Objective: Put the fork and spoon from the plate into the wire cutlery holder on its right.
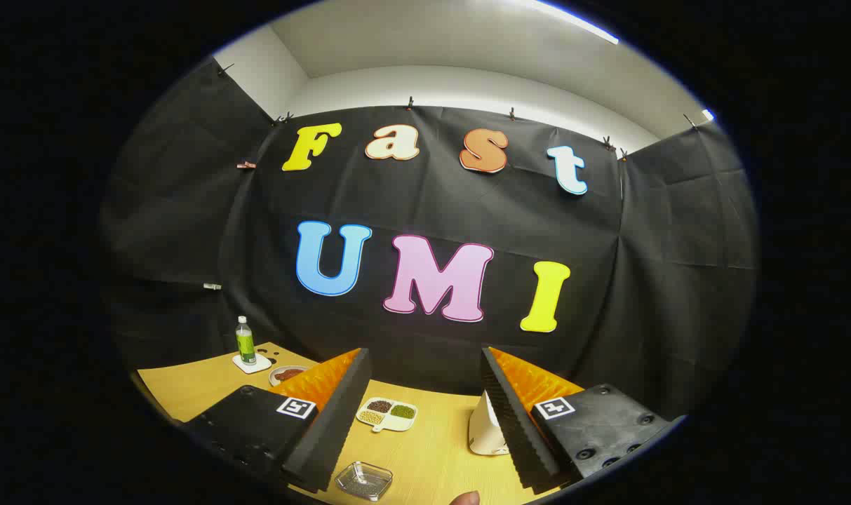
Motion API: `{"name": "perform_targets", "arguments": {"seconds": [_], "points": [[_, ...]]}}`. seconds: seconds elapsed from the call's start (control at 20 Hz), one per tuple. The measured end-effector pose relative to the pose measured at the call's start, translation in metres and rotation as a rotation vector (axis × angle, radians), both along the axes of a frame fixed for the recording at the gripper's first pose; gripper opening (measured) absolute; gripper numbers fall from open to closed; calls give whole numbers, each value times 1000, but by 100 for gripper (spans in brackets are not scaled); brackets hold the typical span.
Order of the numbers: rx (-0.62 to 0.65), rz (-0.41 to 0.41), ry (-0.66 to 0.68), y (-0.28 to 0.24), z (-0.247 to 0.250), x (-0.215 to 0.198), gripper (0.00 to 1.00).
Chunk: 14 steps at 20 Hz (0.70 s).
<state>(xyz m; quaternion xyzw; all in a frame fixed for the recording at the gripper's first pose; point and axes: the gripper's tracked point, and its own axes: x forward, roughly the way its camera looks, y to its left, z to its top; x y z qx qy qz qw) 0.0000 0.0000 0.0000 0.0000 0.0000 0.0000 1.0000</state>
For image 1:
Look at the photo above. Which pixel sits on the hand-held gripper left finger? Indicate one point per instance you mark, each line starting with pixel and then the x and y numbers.
pixel 334 421

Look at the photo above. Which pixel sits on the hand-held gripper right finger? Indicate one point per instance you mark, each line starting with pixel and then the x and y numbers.
pixel 516 428

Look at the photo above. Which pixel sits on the white toaster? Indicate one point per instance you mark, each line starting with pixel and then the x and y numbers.
pixel 485 431

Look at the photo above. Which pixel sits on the yellow soybeans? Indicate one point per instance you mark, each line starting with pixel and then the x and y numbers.
pixel 371 417

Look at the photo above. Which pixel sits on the dark red beans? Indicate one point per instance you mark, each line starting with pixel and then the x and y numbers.
pixel 379 406

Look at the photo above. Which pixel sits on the white divided tray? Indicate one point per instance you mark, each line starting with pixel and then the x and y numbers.
pixel 387 419

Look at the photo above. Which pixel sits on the brown meat strip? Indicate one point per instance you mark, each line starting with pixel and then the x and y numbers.
pixel 290 373

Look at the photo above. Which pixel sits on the perforated steel basket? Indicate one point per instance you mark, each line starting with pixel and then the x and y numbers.
pixel 364 480

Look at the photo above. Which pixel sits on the green mung beans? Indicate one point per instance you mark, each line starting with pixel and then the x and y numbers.
pixel 403 412

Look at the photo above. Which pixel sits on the round plate with food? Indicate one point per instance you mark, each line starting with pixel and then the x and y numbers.
pixel 274 379

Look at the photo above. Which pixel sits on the white square coaster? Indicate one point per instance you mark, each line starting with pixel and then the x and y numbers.
pixel 261 365

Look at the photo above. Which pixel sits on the green drink bottle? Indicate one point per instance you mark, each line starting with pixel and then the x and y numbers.
pixel 245 340

